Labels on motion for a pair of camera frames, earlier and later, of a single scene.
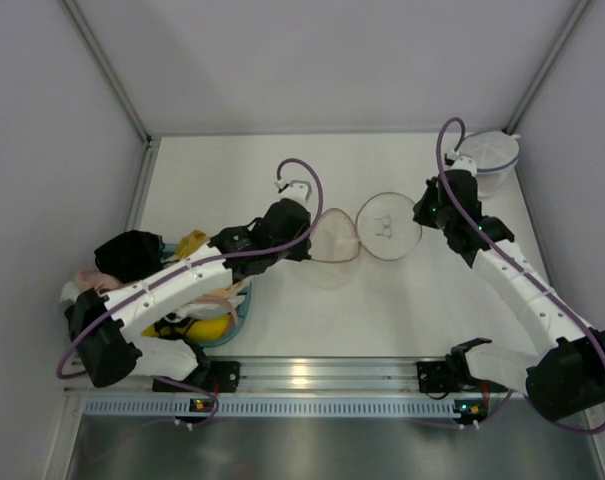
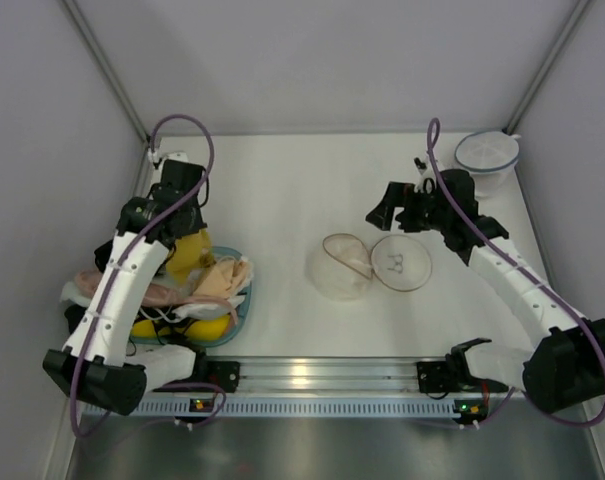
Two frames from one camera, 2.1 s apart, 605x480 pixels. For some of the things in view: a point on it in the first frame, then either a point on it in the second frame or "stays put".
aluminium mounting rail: (297, 375) stays put
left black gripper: (296, 232) to (180, 220)
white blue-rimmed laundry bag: (495, 155) stays put
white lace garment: (70, 291) stays put
